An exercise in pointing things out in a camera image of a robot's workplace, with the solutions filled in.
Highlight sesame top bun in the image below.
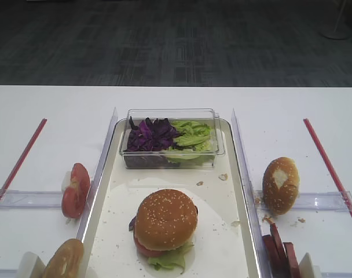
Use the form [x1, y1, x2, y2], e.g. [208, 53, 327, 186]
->
[134, 189, 198, 251]

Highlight sesame bun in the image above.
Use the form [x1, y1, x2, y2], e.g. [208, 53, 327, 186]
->
[134, 189, 198, 251]
[262, 157, 300, 215]

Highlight green lettuce leaves in container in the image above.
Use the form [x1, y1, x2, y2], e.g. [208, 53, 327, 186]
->
[166, 120, 214, 166]

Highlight white block behind tomato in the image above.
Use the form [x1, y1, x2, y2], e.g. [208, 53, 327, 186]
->
[61, 171, 71, 192]

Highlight tomato slice on burger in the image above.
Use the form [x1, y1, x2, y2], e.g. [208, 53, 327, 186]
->
[133, 233, 166, 258]

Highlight upright tomato slice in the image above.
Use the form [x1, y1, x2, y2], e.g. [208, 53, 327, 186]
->
[61, 163, 90, 219]

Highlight lettuce leaf on burger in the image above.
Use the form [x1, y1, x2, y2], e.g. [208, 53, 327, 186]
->
[147, 241, 194, 274]

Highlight sliced red meat sticks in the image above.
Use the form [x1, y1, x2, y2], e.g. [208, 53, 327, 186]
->
[262, 223, 301, 278]

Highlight clear plastic salad container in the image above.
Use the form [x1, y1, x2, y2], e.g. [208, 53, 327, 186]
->
[119, 108, 225, 169]

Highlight shredded purple cabbage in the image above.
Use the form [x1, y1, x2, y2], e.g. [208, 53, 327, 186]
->
[126, 117, 182, 152]

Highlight white metal tray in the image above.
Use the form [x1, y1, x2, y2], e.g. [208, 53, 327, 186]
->
[82, 120, 261, 277]

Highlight right red strip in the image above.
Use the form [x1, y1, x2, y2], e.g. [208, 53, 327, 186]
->
[303, 118, 352, 218]

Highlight red strip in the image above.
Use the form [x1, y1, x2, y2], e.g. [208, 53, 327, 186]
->
[0, 118, 47, 200]
[303, 118, 352, 218]

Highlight left red strip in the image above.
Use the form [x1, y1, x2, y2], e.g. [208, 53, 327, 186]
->
[0, 118, 47, 200]

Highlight plain bottom bun upright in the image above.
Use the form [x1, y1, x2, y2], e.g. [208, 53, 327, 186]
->
[42, 239, 84, 278]

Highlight upper left clear holder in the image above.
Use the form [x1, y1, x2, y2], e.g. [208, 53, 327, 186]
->
[0, 189, 63, 210]

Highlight white block lower right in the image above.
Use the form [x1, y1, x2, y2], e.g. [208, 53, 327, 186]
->
[299, 253, 322, 278]

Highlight white block lower left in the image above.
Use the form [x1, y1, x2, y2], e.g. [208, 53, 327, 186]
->
[16, 251, 46, 278]

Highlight metal floor stand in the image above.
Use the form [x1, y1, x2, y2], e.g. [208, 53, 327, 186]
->
[318, 1, 350, 41]

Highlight lower left clear holder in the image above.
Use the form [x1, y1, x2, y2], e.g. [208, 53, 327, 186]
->
[0, 269, 17, 278]

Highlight lower right clear holder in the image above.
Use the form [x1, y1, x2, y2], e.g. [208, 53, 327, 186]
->
[321, 272, 352, 278]

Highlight left clear divider rail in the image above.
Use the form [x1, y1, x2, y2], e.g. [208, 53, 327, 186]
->
[76, 107, 118, 243]

